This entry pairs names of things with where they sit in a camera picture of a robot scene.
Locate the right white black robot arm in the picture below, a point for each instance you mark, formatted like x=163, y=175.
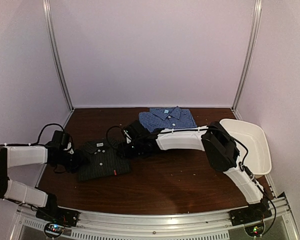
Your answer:
x=224, y=153

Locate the right aluminium frame post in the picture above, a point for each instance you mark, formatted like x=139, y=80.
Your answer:
x=254, y=31

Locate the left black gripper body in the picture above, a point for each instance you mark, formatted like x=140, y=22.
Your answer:
x=72, y=163

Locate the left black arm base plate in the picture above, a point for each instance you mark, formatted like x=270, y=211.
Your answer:
x=62, y=216

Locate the left circuit board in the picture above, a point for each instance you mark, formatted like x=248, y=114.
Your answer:
x=53, y=230

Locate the white plastic bin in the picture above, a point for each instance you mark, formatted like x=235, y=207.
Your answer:
x=254, y=148

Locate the front aluminium rail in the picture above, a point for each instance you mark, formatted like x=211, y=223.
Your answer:
x=213, y=225

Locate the dark striped long sleeve shirt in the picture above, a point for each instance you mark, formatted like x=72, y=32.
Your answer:
x=103, y=160

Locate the blue checked shirt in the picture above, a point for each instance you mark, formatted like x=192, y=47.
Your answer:
x=167, y=118

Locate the aluminium frame post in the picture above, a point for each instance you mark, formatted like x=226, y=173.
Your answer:
x=55, y=53
x=254, y=31

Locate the right circuit board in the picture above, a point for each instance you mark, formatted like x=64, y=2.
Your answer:
x=255, y=230

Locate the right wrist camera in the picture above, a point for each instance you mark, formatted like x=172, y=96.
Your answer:
x=127, y=136

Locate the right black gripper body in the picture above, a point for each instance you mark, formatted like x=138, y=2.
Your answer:
x=137, y=150

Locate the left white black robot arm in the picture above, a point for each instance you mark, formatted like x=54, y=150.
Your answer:
x=59, y=151

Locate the circuit board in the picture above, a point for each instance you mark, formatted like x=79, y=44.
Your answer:
x=53, y=230
x=255, y=230

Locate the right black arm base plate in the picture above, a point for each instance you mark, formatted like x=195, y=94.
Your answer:
x=251, y=213

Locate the left aluminium frame post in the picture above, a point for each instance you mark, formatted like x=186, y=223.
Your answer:
x=55, y=53

